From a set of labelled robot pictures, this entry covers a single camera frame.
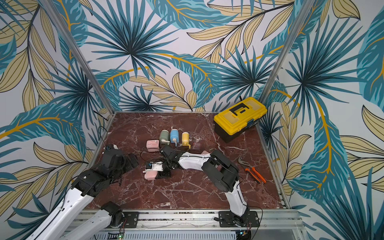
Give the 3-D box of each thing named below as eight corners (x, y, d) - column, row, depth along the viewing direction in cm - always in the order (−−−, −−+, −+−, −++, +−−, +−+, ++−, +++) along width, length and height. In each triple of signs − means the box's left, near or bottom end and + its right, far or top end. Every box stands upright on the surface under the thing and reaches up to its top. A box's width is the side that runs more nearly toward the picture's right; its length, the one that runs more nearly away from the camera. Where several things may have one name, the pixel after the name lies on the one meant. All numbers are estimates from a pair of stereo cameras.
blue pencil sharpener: (170, 146, 102) (169, 140, 97) (171, 134, 108) (170, 128, 103) (178, 146, 102) (178, 140, 97) (179, 134, 108) (179, 128, 103)
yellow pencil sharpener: (182, 149, 100) (182, 143, 95) (181, 138, 106) (180, 132, 100) (190, 148, 101) (190, 142, 95) (188, 137, 107) (188, 131, 101)
